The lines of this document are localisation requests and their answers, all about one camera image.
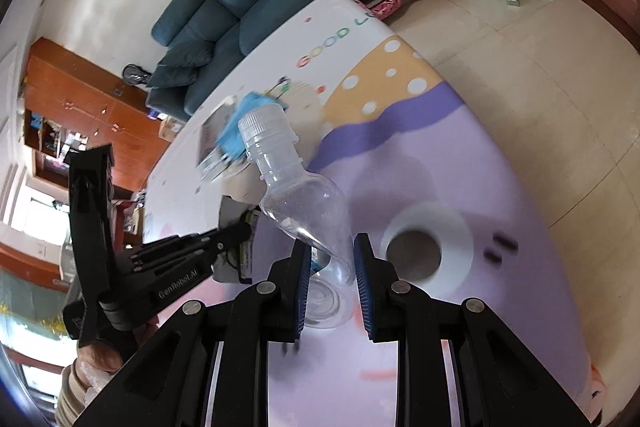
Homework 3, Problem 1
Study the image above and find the person's left forearm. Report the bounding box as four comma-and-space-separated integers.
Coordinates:
55, 359, 116, 427

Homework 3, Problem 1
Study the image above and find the person's left hand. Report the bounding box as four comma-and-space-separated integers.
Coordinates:
75, 341, 125, 374

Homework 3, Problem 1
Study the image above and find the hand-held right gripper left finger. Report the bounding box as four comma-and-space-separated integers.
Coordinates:
72, 241, 313, 427

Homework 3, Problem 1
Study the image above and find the cardboard box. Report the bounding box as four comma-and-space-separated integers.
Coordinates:
159, 117, 188, 142

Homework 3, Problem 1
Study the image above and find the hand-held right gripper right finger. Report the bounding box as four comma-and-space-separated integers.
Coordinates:
352, 233, 591, 427

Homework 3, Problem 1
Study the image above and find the black standing fan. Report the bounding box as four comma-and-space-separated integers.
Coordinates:
122, 63, 151, 86

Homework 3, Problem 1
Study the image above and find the blue crumpled packet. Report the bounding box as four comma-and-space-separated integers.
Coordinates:
217, 92, 291, 160

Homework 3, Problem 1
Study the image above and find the table with cartoon tablecloth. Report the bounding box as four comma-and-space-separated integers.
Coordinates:
142, 0, 608, 427

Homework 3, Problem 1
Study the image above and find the clear plastic packaging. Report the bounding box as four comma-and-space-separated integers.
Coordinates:
197, 99, 251, 180

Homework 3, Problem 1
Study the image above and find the clear plastic bottle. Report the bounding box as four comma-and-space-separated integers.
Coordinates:
237, 104, 356, 330

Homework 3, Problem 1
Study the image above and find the dark blue cushion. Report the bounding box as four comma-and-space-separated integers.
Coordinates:
150, 39, 216, 88

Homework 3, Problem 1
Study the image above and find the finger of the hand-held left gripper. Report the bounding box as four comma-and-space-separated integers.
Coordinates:
132, 221, 255, 260
135, 243, 241, 275

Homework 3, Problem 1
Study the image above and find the tall wooden cabinet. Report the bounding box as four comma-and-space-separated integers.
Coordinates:
22, 38, 171, 188

